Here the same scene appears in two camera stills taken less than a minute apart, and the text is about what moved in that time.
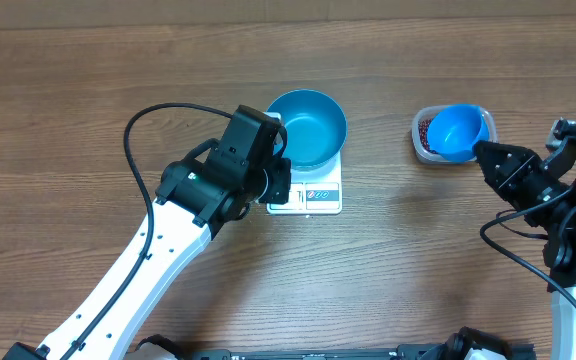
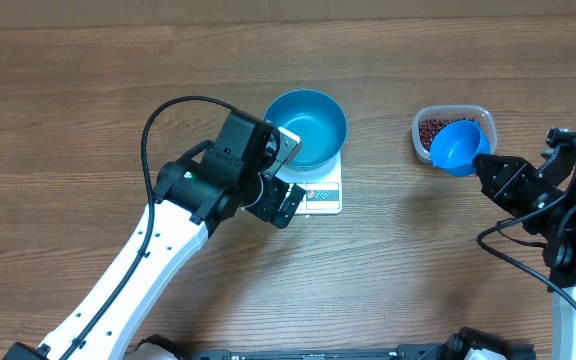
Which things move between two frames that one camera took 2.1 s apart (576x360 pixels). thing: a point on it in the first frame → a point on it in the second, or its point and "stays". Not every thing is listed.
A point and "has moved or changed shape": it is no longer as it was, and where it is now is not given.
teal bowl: (315, 126) stays
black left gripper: (280, 170) → (276, 191)
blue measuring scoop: (453, 131) has moved or changed shape
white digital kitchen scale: (315, 191) stays
